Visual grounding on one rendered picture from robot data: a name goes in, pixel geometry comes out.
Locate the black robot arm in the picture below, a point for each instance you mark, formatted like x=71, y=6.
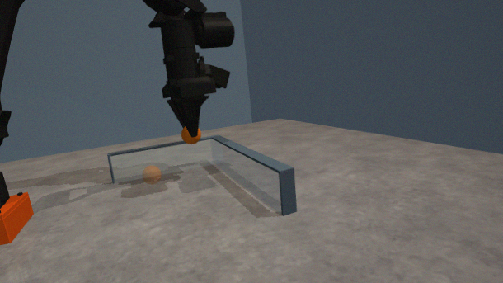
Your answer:
x=179, y=29

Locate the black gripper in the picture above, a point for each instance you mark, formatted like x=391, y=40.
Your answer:
x=184, y=87

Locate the low clear corner wall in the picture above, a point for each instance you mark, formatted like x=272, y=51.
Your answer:
x=260, y=180

